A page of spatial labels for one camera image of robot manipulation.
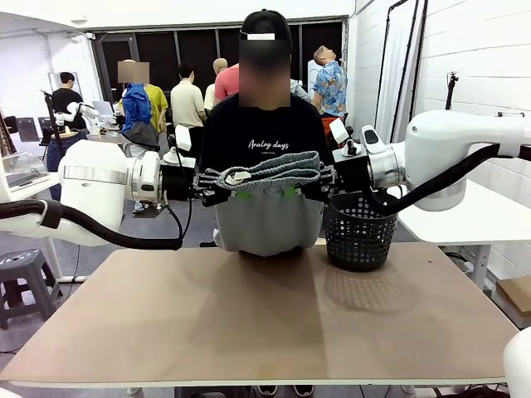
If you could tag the man in beige shirt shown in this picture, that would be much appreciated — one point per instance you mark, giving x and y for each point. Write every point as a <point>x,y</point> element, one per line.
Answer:
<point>186,103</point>

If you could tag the mannequin in blue floral shirt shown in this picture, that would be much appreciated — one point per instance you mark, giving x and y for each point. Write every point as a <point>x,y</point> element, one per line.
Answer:
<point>329,87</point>

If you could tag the small white background robot arm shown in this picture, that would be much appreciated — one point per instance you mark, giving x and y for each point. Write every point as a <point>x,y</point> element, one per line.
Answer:
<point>83,110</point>

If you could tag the grey plastic stool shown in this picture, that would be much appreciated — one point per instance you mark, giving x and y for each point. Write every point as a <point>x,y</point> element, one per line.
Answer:
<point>25,273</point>

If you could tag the black backdrop stand poles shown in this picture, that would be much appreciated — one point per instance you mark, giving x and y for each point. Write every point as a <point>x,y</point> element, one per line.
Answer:
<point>419,58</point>

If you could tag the mannequin in pink shirt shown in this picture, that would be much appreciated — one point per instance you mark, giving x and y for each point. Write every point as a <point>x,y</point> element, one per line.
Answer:
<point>226,83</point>

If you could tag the white side table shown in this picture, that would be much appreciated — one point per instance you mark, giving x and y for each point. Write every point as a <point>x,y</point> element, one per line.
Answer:
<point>477,224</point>

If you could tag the man in black shirt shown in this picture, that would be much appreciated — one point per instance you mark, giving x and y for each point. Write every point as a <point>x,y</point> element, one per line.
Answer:
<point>66,99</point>

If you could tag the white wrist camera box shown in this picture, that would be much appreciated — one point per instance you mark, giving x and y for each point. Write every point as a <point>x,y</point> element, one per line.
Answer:
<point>337,132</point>
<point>182,137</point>

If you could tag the black plastic laundry basket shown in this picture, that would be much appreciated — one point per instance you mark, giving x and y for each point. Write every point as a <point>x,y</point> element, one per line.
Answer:
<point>359,248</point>

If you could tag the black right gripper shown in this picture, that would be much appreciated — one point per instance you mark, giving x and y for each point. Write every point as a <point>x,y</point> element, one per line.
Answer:
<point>352,174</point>

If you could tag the black baseball cap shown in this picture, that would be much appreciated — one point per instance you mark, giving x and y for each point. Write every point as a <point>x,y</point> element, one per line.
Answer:
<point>265,20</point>

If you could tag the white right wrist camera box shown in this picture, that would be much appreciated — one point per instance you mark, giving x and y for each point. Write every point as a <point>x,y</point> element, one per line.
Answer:
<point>337,132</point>

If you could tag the bald mannequin in cream shirt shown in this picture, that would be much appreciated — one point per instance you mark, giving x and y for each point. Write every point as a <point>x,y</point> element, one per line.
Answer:
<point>209,97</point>

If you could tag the brown cardboard box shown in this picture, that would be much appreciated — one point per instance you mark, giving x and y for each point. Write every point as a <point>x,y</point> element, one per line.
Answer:
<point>516,294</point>

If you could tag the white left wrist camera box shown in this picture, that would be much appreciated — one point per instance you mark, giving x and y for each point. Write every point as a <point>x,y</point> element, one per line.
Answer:
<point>182,137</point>

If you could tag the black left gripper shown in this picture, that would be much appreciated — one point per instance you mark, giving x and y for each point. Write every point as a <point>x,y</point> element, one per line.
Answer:
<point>178,182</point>

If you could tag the black and white shoe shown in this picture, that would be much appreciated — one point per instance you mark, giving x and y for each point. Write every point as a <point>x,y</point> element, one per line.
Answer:
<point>267,390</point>
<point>303,390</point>

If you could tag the black tripod stand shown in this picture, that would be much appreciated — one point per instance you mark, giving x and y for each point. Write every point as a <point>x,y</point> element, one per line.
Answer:
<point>452,87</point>

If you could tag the person in black t-shirt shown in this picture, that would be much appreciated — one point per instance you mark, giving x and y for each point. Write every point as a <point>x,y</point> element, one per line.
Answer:
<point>265,128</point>

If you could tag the grey training pants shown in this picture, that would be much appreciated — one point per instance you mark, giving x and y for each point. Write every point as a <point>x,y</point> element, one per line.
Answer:
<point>265,224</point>

